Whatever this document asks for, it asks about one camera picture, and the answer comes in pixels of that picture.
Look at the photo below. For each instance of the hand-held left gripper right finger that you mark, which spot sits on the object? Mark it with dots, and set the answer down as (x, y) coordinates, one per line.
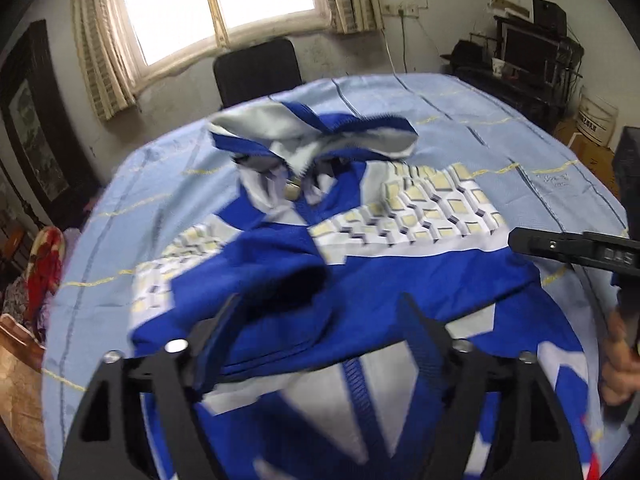
(417, 340)

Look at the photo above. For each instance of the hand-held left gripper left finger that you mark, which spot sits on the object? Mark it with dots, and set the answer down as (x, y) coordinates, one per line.
(215, 335)

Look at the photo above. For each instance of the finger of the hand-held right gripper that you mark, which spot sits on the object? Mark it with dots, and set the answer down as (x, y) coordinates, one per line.
(550, 245)

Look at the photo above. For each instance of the blue white patterned jacket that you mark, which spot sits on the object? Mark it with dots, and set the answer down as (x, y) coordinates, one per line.
(400, 275)

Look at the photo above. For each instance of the person's right hand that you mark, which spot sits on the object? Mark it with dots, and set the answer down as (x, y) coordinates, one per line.
(617, 375)

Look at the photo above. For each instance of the white bucket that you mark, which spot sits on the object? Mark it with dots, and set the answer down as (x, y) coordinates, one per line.
(597, 112)

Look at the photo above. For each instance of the black shelf rack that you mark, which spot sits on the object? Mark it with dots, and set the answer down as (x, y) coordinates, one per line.
(540, 100)

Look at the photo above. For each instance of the light blue striped bedsheet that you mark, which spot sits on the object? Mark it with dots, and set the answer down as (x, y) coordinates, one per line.
(500, 125)

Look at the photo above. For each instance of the black monitor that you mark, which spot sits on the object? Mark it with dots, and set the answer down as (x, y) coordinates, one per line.
(530, 50)

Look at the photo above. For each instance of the white cup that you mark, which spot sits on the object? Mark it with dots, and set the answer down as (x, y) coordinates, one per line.
(498, 66)

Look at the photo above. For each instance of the red patterned cloth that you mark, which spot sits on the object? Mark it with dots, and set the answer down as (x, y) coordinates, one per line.
(47, 270)

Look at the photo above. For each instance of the wooden furniture piece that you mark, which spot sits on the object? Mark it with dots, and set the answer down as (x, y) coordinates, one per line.
(20, 340)

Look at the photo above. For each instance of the black bag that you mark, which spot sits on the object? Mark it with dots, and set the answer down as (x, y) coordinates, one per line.
(467, 57)

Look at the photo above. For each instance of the black chair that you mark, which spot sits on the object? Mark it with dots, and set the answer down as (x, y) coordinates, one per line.
(257, 75)

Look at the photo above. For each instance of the dark framed picture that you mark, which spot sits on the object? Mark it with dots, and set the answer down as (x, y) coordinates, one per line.
(35, 120)

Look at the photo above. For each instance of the bright window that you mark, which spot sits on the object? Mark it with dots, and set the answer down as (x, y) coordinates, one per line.
(165, 10)

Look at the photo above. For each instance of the wall power outlet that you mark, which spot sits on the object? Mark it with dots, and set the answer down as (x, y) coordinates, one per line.
(408, 10)

